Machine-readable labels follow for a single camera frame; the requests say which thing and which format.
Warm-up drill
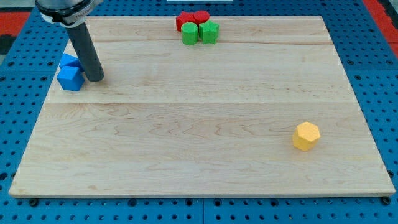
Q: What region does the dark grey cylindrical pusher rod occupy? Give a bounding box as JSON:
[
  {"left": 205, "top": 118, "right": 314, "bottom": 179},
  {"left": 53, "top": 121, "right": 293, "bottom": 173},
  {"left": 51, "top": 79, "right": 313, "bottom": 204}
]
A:
[{"left": 66, "top": 22, "right": 104, "bottom": 82}]

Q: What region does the red cylinder block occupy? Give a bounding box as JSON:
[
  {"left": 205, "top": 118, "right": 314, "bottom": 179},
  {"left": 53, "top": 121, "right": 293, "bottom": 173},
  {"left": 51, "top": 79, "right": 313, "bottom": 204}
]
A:
[{"left": 193, "top": 10, "right": 210, "bottom": 25}]

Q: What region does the green cylinder block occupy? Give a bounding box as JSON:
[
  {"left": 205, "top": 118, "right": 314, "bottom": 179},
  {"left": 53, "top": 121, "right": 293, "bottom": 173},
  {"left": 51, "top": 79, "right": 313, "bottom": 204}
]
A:
[{"left": 181, "top": 22, "right": 198, "bottom": 45}]

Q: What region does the light wooden board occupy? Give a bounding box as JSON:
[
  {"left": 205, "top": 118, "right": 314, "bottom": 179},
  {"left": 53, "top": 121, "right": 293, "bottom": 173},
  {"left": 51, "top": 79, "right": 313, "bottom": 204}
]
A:
[{"left": 9, "top": 16, "right": 396, "bottom": 198}]

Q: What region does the red star block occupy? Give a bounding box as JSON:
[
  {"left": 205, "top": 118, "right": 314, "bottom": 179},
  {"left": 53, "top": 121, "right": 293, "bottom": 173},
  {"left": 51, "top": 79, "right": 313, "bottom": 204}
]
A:
[{"left": 175, "top": 11, "right": 195, "bottom": 32}]

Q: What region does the blue block behind cube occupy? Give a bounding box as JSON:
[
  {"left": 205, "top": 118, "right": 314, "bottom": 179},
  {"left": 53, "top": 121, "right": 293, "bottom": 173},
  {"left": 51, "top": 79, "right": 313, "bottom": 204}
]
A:
[{"left": 59, "top": 54, "right": 84, "bottom": 72}]

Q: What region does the yellow hexagon block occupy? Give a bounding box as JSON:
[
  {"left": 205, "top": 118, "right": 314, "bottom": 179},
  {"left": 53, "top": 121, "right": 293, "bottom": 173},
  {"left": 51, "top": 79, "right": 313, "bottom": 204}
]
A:
[{"left": 292, "top": 121, "right": 321, "bottom": 151}]

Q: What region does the green star block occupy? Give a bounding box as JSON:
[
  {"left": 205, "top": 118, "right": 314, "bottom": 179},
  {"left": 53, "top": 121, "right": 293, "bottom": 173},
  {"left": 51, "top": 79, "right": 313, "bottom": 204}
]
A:
[{"left": 199, "top": 20, "right": 220, "bottom": 44}]

